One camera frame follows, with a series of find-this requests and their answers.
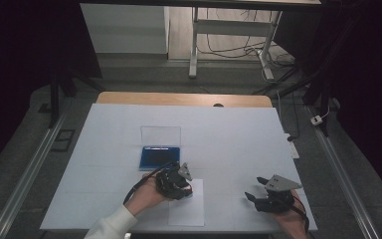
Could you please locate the white cabinet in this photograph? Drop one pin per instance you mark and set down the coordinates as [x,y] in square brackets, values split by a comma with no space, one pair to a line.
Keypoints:
[126,30]

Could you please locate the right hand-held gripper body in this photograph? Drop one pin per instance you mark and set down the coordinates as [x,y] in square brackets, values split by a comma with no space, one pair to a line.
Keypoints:
[277,199]

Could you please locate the metal floor rail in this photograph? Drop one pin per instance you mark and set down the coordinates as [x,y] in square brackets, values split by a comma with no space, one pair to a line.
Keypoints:
[30,172]
[341,172]

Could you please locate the white paper sheet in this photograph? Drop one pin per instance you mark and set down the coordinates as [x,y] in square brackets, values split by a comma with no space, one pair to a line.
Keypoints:
[187,209]

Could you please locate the white power strip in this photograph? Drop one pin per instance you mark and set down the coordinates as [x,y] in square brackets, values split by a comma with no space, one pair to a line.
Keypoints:
[316,120]

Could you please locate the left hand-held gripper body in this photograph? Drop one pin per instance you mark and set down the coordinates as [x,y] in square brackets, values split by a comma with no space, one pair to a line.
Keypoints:
[172,182]

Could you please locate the blue ink pad box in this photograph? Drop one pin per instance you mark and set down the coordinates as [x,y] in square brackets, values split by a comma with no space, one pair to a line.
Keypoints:
[159,158]

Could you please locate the person's right hand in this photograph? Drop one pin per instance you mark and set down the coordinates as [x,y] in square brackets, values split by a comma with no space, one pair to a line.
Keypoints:
[293,222]

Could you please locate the black stand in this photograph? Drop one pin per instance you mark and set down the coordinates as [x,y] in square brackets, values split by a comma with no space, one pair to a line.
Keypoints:
[54,96]

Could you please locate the person's left hand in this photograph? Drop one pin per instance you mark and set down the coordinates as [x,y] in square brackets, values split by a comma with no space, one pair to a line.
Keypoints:
[146,195]

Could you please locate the white table cover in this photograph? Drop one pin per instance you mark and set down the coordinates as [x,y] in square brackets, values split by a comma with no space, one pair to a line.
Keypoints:
[232,139]

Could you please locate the white desk frame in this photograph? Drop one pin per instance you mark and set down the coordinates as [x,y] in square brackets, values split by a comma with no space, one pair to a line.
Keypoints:
[232,27]

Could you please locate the wooden table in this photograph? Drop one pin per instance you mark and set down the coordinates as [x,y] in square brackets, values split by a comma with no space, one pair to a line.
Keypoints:
[179,99]

